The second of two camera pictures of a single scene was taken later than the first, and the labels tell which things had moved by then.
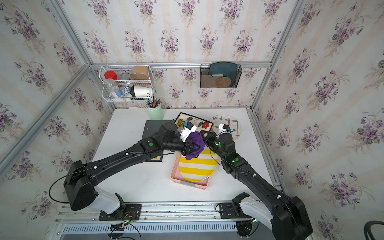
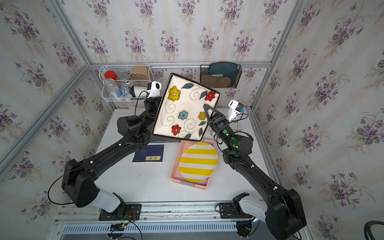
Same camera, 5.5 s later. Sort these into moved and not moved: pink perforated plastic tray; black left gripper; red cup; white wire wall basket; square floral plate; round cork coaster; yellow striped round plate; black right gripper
Moved: black right gripper; square floral plate; black left gripper
Not moved: yellow striped round plate; round cork coaster; pink perforated plastic tray; white wire wall basket; red cup
